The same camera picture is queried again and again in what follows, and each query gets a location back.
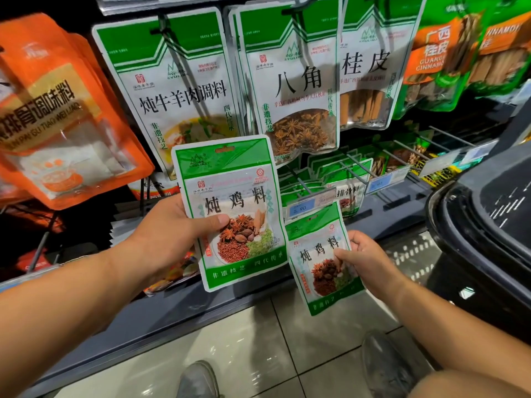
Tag person's right hand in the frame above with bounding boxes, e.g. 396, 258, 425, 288
334, 229, 403, 299

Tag person's left hand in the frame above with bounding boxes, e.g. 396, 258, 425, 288
124, 195, 231, 279

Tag green white stew seasoning packet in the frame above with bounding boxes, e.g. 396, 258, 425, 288
173, 134, 289, 292
284, 201, 366, 316

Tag row of green white packets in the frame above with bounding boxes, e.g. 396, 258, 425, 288
307, 153, 374, 216

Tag row of yellow black packets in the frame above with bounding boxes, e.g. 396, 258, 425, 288
415, 140, 499, 189

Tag black shopping basket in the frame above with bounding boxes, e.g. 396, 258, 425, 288
425, 140, 531, 345

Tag clear red-spice packets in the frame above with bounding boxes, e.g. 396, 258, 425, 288
91, 6, 242, 181

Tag orange seasoning packet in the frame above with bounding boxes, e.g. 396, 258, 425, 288
0, 14, 156, 211

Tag clear brown-spice packets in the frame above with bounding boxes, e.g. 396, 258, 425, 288
228, 0, 345, 166

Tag clear cinnamon packets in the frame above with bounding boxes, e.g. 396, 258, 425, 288
339, 0, 428, 131

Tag green orange Guangxi cinnamon bags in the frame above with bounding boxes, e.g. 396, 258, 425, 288
468, 0, 531, 98
392, 0, 482, 121

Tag person's right forearm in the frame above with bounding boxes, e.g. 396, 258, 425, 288
382, 277, 531, 398

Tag person's left forearm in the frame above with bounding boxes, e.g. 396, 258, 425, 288
0, 248, 163, 398

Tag person's right shoe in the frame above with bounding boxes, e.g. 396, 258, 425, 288
361, 329, 420, 398

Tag person's shoe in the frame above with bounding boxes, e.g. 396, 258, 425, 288
361, 329, 420, 398
176, 360, 221, 398

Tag person's left shoe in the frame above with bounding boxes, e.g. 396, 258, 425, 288
176, 360, 221, 398

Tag person's right leg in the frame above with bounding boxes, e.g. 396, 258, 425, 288
410, 369, 531, 398

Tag blue white price tag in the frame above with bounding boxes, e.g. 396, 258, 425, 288
365, 165, 405, 194
282, 190, 337, 222

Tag gray metal shelving unit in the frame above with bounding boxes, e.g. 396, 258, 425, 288
498, 74, 531, 150

